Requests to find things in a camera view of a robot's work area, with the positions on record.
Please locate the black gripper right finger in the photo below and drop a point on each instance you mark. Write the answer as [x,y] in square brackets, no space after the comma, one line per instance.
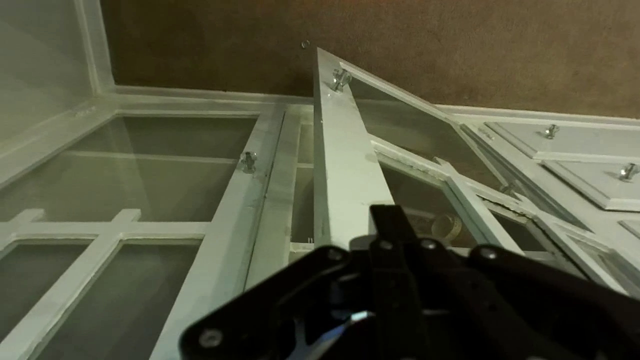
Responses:
[506,301]

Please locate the silver door knob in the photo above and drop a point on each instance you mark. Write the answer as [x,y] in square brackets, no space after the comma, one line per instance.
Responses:
[249,162]
[341,79]

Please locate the white glass-paned cupboard door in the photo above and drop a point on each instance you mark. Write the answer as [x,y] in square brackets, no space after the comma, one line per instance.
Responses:
[341,166]
[233,221]

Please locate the silver drawer knob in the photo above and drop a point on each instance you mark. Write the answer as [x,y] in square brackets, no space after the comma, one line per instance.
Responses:
[551,131]
[626,172]

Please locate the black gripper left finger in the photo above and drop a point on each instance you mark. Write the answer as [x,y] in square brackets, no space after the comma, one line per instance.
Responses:
[300,292]

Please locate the white drawer cabinet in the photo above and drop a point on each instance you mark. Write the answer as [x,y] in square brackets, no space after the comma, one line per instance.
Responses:
[581,153]

